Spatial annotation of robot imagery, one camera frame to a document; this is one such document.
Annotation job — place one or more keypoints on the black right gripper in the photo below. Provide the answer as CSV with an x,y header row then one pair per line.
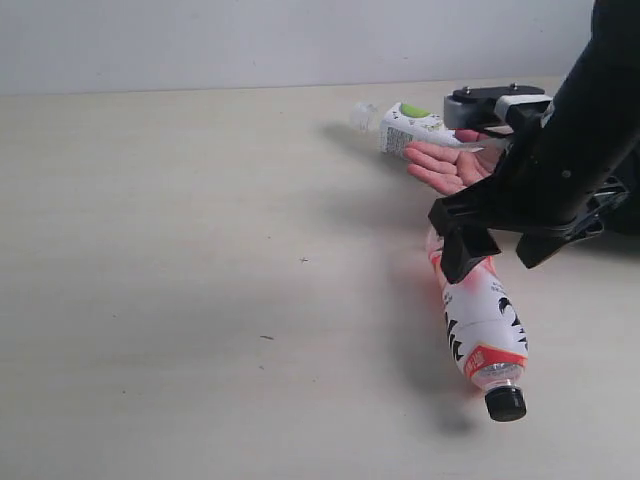
x,y
563,171

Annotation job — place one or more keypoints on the pink peach drink bottle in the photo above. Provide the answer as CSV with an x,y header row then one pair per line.
x,y
485,336

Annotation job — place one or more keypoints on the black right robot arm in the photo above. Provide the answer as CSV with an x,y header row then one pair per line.
x,y
606,72

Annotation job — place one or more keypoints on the square fruit label bottle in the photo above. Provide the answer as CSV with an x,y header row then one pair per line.
x,y
401,124

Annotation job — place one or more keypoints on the person's open hand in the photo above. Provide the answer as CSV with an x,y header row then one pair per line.
x,y
449,170

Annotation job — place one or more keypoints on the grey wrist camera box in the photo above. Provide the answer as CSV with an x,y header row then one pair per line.
x,y
481,109

